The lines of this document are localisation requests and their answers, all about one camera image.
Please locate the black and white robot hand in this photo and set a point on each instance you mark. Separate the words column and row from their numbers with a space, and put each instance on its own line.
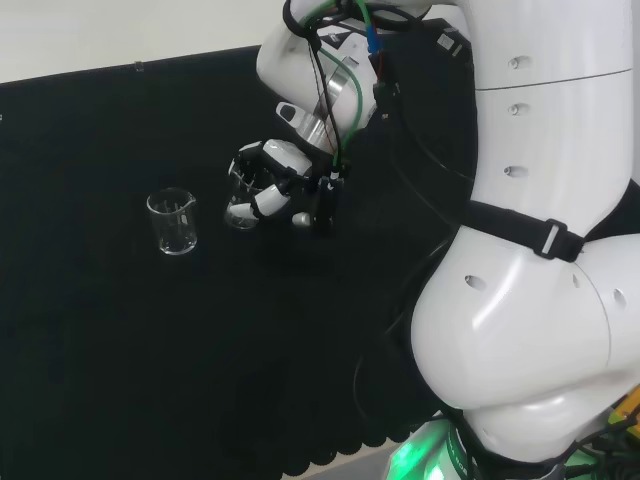
column 285, row 157

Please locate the small clear glass beaker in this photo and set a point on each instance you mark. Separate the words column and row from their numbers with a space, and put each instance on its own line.
column 240, row 221

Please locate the silver cloth clip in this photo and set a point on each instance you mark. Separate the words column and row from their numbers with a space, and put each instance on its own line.
column 139, row 66

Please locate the black bench cloth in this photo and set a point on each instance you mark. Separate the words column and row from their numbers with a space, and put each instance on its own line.
column 150, row 325

